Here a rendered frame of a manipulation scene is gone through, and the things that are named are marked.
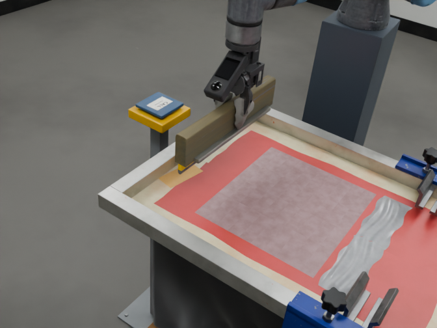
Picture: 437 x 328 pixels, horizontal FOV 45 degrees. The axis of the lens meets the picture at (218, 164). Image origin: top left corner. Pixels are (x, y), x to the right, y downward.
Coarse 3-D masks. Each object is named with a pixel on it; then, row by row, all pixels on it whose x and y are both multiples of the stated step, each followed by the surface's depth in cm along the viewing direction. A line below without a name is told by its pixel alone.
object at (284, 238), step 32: (192, 192) 124; (224, 192) 125; (256, 192) 126; (192, 224) 116; (224, 224) 116; (256, 224) 117; (288, 224) 118; (320, 224) 119; (256, 256) 109; (288, 256) 110; (320, 256) 111; (384, 256) 112; (320, 288) 104; (384, 288) 105; (416, 288) 106; (384, 320) 99; (416, 320) 100
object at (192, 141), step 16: (272, 80) 131; (256, 96) 127; (272, 96) 134; (224, 112) 117; (256, 112) 130; (192, 128) 111; (208, 128) 114; (224, 128) 120; (176, 144) 111; (192, 144) 111; (208, 144) 117; (176, 160) 113; (192, 160) 114
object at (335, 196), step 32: (224, 160) 135; (256, 160) 136; (288, 160) 138; (320, 160) 139; (288, 192) 127; (320, 192) 128; (352, 192) 129; (384, 192) 130; (352, 224) 120; (416, 224) 122; (416, 256) 113
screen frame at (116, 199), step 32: (288, 128) 146; (160, 160) 127; (352, 160) 139; (384, 160) 135; (128, 192) 119; (128, 224) 114; (160, 224) 110; (192, 256) 106; (224, 256) 104; (256, 288) 98
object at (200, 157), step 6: (264, 108) 132; (270, 108) 133; (258, 114) 130; (264, 114) 131; (246, 120) 127; (252, 120) 127; (246, 126) 126; (234, 132) 123; (240, 132) 124; (222, 138) 121; (228, 138) 121; (216, 144) 118; (222, 144) 120; (204, 150) 116; (210, 150) 116; (216, 150) 118; (198, 156) 114; (204, 156) 115; (198, 162) 114
